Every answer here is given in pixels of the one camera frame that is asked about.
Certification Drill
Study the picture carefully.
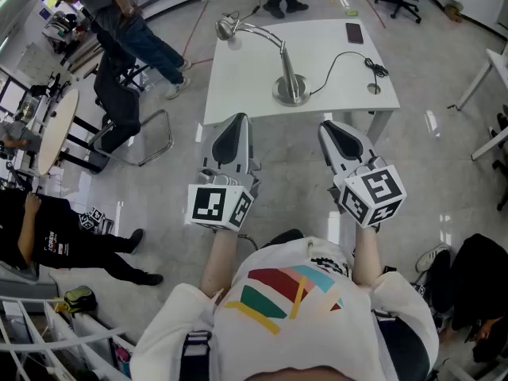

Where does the black lamp power cable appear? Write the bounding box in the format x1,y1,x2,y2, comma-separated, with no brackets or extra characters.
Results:
309,51,390,97

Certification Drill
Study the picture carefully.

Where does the round wooden table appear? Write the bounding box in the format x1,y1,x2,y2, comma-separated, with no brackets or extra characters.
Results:
37,88,80,177

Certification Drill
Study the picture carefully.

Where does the black cantilever chair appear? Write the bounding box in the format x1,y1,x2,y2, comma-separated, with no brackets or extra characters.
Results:
87,52,175,174

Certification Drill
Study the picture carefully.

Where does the brown cardboard box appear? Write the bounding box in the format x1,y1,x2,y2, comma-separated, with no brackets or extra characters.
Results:
443,0,464,23

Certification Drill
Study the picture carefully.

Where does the person's left forearm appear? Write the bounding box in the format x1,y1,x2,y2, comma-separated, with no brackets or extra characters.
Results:
199,226,239,299

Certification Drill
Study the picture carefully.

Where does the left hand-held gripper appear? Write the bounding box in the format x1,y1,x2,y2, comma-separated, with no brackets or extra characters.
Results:
186,112,261,233

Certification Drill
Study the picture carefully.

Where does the black shoulder strap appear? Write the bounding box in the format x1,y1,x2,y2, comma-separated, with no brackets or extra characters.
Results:
180,330,214,381

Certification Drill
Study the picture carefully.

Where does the dark smartphone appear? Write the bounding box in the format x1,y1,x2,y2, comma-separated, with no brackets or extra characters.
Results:
345,22,365,45

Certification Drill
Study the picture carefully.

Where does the silver metal desk lamp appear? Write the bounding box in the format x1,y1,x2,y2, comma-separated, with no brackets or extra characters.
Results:
215,16,313,108

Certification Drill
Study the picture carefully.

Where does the white metal rack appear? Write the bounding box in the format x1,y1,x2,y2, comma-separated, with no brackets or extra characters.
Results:
0,295,132,381

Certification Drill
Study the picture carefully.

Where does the black shoulder bag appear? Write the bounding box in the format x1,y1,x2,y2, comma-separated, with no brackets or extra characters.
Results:
372,310,433,381

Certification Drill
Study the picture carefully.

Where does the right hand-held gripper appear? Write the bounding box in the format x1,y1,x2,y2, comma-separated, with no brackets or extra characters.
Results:
317,119,409,229

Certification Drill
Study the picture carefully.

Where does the black and yellow bag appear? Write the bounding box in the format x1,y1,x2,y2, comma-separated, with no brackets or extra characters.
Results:
63,285,98,315

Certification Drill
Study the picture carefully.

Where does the person's right forearm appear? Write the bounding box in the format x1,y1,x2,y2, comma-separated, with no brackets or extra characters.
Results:
352,224,384,287

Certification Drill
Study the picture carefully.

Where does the person's white printed t-shirt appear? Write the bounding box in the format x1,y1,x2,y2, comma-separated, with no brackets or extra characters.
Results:
129,236,440,381

